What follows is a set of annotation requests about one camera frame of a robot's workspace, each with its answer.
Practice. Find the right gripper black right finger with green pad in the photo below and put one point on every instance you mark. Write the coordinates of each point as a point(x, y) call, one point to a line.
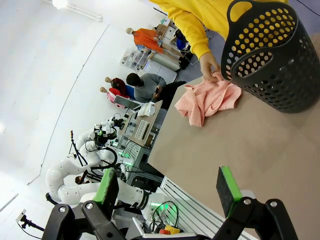
point(227, 192)

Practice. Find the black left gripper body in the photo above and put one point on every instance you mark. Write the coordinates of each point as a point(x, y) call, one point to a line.
point(108, 130)

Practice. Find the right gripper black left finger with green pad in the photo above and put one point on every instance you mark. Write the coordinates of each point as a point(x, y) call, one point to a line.
point(106, 186)

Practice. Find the pink terry towel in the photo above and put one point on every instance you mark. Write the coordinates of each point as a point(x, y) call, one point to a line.
point(205, 100)

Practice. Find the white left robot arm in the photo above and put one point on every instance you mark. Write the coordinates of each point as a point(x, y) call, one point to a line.
point(65, 192)

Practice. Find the person's right forearm yellow sleeve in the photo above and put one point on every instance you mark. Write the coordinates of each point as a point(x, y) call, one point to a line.
point(198, 42)

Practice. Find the person's right hand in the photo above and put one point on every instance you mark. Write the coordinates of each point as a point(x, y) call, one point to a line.
point(208, 66)

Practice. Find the mannequin in pink red top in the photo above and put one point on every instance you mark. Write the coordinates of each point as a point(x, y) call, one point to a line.
point(112, 96)

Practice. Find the white keyboard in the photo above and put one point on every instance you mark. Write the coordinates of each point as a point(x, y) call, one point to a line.
point(143, 128)

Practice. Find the black tripod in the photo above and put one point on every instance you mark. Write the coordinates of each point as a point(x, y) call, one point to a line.
point(76, 150)

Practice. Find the wooden work desk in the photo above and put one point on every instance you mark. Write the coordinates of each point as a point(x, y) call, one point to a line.
point(150, 125)

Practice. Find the white cardboard box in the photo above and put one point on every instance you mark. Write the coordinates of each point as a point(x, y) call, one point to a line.
point(147, 108)

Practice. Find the mannequin in dark red top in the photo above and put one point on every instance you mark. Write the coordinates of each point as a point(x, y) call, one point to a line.
point(117, 82)

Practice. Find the seated person in grey sweater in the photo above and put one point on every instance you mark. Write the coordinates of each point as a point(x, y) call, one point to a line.
point(146, 87)

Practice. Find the yellow emergency stop box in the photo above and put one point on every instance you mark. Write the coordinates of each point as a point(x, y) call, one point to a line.
point(172, 228)

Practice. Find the clear plastic storage bin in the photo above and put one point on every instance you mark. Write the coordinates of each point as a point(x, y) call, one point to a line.
point(133, 58)

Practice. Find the mannequin in orange shirt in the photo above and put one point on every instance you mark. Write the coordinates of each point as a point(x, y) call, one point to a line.
point(147, 38)

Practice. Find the blue office chair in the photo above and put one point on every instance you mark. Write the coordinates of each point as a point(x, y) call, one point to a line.
point(181, 41)

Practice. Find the black perforated laundry basket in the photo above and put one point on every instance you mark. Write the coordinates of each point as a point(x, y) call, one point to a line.
point(287, 87)

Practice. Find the person's yellow hoodie torso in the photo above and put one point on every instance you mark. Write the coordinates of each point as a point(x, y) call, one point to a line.
point(200, 10)

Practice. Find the aluminium slotted frame rail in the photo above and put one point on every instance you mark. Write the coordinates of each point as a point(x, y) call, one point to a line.
point(190, 207)

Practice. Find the small camera on black stand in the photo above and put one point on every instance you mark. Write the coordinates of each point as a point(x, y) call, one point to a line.
point(25, 220)

